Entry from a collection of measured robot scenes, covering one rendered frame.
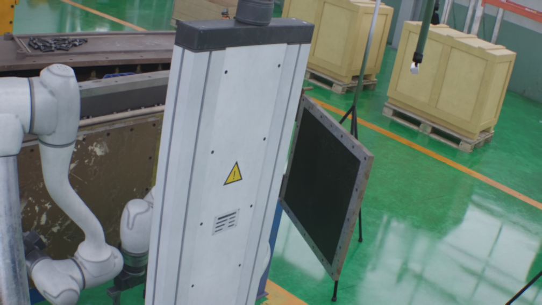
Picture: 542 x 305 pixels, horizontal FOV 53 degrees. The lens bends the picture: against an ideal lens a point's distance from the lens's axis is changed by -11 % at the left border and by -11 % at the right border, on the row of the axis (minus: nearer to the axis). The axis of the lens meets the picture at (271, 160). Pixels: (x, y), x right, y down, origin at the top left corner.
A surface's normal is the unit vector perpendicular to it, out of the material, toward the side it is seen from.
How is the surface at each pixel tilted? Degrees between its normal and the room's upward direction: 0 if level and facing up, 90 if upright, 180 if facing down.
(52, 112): 92
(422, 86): 90
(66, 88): 76
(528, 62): 90
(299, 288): 0
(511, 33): 90
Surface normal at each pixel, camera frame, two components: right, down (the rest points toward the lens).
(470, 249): 0.18, -0.90
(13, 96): 0.55, -0.26
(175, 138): -0.65, 0.19
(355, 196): -0.92, -0.02
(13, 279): 0.67, 0.04
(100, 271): 0.69, 0.33
